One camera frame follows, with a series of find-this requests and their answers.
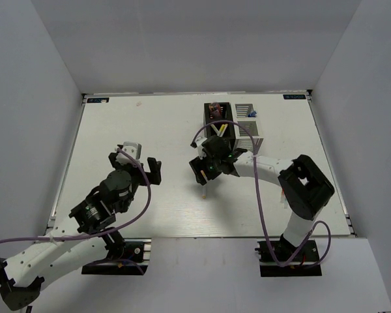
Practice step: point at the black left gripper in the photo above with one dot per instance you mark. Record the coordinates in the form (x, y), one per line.
(153, 177)

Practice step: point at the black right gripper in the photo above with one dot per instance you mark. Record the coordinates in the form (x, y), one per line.
(198, 165)

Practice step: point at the pale yellow capped marker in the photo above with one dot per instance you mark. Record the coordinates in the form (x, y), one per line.
(217, 131)

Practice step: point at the clear tube of markers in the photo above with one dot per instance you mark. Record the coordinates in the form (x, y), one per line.
(215, 110)

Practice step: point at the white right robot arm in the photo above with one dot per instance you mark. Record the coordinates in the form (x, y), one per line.
(305, 187)

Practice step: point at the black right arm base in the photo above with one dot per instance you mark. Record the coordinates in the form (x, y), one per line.
(300, 266)

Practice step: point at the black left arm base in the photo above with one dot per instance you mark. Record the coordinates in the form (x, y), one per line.
(128, 258)

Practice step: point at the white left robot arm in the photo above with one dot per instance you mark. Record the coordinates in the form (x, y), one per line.
(86, 236)

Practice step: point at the black slotted organizer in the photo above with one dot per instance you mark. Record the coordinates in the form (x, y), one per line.
(229, 132)

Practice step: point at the white slotted organizer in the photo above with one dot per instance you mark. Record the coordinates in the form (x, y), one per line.
(250, 136)

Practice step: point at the orange capped marker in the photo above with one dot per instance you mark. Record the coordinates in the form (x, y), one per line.
(282, 197)

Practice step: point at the dark logo sticker right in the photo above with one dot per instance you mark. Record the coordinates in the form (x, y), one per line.
(294, 97)

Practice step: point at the dark logo sticker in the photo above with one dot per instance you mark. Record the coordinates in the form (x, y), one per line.
(294, 97)
(98, 100)

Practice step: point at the dark logo sticker left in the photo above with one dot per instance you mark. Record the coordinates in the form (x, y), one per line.
(98, 100)

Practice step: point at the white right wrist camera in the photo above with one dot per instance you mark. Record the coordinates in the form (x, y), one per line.
(198, 145)

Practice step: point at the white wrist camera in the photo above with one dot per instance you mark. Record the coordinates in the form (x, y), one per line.
(133, 149)
(198, 145)

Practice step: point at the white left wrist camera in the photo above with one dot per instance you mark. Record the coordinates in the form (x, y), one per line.
(133, 149)

